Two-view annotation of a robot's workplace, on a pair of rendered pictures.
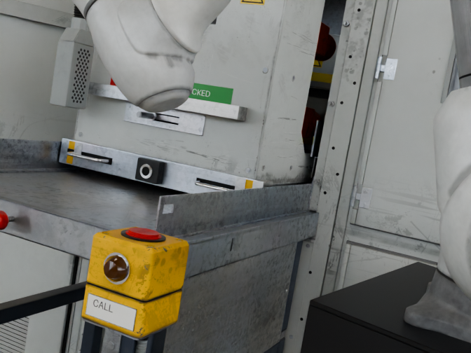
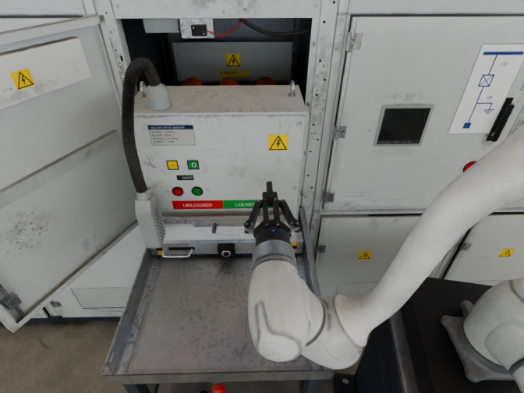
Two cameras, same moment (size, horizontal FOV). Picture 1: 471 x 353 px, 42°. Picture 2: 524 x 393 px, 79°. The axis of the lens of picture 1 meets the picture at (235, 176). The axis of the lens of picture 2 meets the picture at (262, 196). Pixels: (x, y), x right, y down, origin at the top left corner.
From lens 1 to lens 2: 1.01 m
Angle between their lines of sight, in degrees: 40
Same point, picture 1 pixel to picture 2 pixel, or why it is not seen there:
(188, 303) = not seen: hidden behind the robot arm
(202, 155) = not seen: hidden behind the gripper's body
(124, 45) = (334, 362)
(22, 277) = (121, 273)
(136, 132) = (205, 230)
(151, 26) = (353, 351)
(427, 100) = (365, 146)
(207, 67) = (249, 190)
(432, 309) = (479, 371)
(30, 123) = (101, 224)
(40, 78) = (93, 197)
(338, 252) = (316, 220)
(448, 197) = not seen: outside the picture
